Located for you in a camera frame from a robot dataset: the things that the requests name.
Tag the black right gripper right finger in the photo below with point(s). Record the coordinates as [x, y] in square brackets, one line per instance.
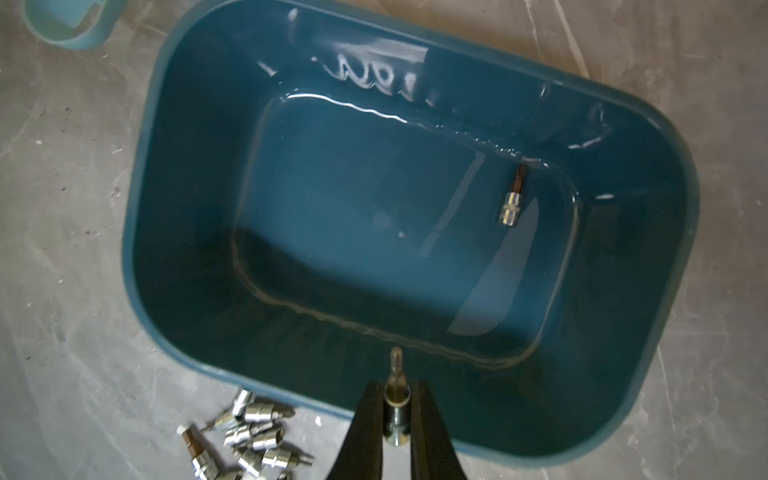
[433, 456]

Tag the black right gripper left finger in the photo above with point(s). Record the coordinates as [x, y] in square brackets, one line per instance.
[361, 453]

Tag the chrome bit slim tip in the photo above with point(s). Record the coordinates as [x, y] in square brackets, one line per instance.
[397, 397]

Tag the chrome bit with brown tip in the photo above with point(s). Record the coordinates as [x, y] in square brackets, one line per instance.
[511, 207]

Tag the chrome hex bit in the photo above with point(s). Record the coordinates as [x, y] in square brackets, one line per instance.
[284, 459]

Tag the chrome bit dark square socket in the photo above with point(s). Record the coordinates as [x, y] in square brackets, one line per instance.
[267, 439]

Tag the chrome phillips bit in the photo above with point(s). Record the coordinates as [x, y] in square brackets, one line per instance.
[261, 412]

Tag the chrome bit lower pile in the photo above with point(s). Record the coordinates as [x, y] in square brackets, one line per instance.
[249, 461]

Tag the chrome bit pile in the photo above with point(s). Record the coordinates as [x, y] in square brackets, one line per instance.
[249, 461]
[234, 414]

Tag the chrome bit bottom pile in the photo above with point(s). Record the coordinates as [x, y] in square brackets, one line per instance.
[234, 414]

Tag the chrome socket adapter bit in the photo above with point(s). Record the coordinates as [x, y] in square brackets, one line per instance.
[204, 464]

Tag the teal plastic storage box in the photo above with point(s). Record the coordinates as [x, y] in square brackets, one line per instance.
[315, 184]

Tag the light blue dustpan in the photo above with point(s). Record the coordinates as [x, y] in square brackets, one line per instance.
[72, 24]

